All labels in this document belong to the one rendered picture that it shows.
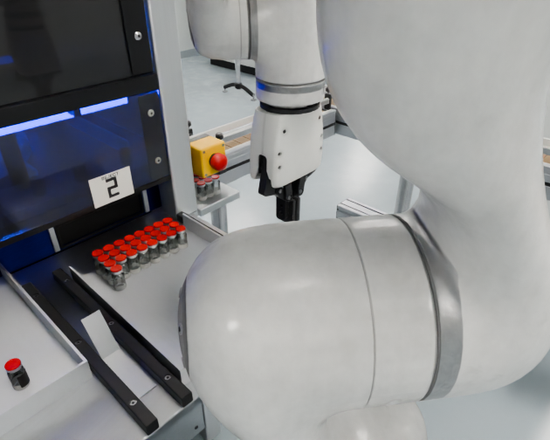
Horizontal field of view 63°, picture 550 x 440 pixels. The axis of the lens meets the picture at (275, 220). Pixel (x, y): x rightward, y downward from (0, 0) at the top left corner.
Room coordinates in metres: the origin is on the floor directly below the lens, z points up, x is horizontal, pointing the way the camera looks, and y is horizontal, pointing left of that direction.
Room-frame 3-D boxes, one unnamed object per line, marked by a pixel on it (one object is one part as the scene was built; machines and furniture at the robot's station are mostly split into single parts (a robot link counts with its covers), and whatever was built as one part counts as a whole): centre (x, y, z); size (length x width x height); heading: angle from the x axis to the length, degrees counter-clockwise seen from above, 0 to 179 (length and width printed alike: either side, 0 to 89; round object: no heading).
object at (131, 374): (0.46, 0.23, 0.91); 0.14 x 0.03 x 0.06; 47
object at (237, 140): (1.27, 0.07, 0.92); 0.69 x 0.16 x 0.16; 137
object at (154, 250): (0.71, 0.25, 0.90); 0.18 x 0.02 x 0.05; 136
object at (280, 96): (0.55, -0.02, 1.27); 0.09 x 0.08 x 0.03; 137
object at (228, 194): (1.01, 0.18, 0.87); 0.14 x 0.13 x 0.02; 47
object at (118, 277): (0.63, 0.28, 0.90); 0.02 x 0.02 x 0.05
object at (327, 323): (0.21, -0.03, 1.16); 0.19 x 0.12 x 0.24; 98
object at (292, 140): (0.55, -0.02, 1.21); 0.10 x 0.08 x 0.11; 137
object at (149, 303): (0.63, 0.17, 0.90); 0.34 x 0.26 x 0.04; 46
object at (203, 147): (0.97, 0.16, 1.00); 0.08 x 0.07 x 0.07; 47
